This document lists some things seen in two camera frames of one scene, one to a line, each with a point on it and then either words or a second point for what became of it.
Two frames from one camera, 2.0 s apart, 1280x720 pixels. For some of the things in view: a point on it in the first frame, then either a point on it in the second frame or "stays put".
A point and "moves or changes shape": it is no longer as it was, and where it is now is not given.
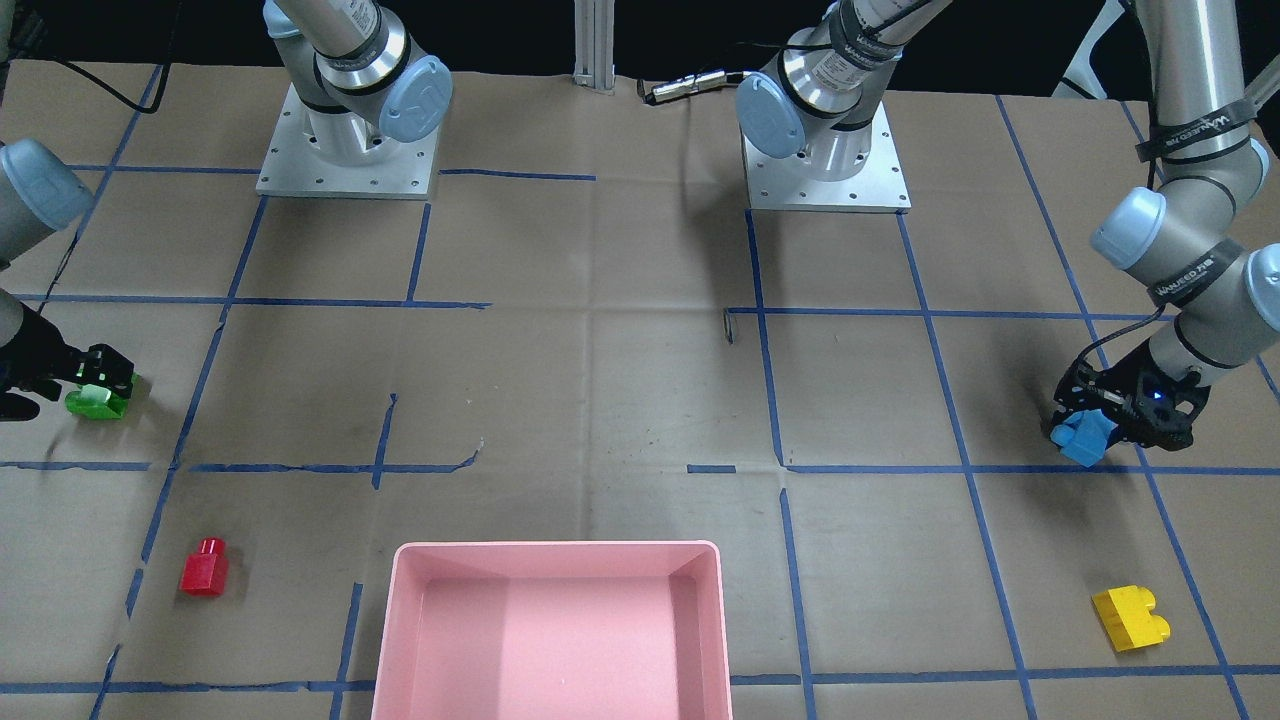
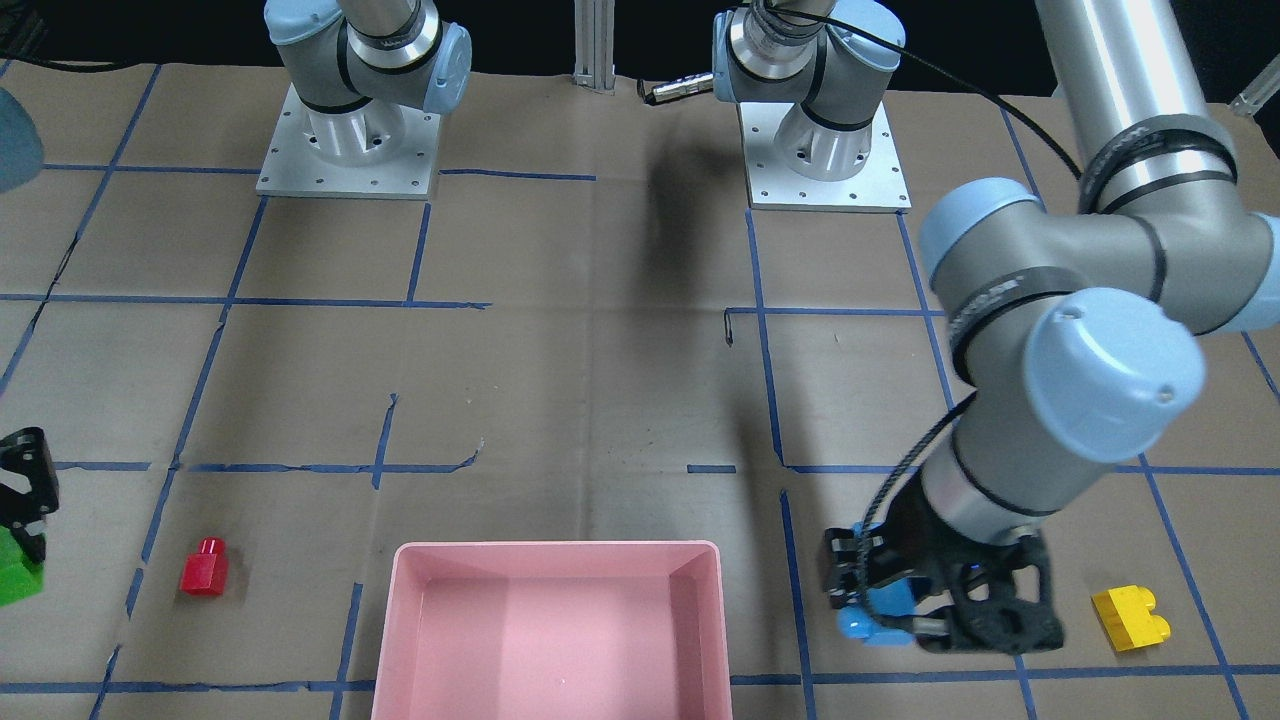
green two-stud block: (91, 401) -> (19, 579)
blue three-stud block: (1084, 436) moves or changes shape
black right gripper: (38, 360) -> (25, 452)
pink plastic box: (567, 630) stays put
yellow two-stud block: (1127, 617) stays put
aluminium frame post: (594, 22) stays put
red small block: (206, 573) stays put
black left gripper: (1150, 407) -> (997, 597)
